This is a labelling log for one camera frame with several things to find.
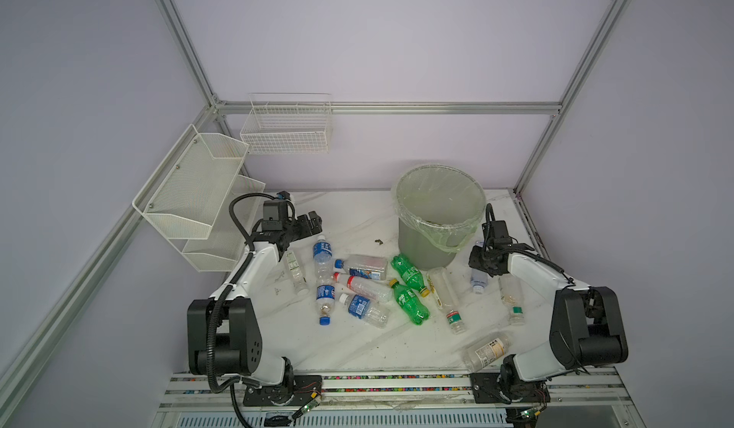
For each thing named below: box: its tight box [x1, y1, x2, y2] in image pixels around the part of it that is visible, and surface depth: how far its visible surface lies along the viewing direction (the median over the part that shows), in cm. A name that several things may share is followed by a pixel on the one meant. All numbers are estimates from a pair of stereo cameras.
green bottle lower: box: [388, 278, 432, 326], surface depth 86 cm
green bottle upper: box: [389, 253, 431, 298], surface depth 92 cm
